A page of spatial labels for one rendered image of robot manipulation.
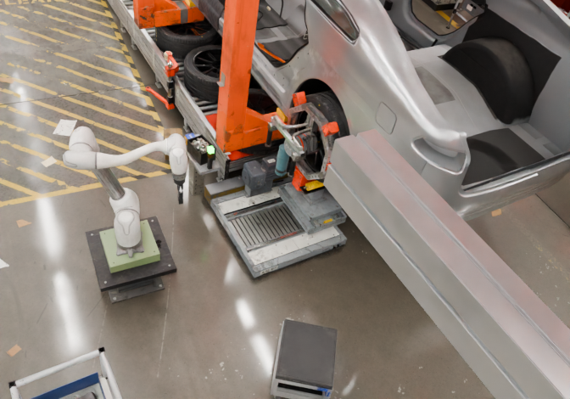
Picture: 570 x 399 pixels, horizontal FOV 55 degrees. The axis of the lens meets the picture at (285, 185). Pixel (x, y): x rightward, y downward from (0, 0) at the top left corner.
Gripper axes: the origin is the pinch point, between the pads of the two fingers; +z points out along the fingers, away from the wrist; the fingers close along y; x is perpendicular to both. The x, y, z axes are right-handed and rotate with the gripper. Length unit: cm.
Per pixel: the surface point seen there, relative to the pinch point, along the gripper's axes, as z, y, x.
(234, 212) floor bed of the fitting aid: 68, -45, 46
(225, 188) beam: 61, -67, 42
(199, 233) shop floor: 73, -32, 16
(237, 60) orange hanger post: -60, -65, 48
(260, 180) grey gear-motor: 41, -51, 67
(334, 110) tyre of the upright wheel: -39, -29, 109
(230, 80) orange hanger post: -45, -64, 43
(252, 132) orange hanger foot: 8, -71, 63
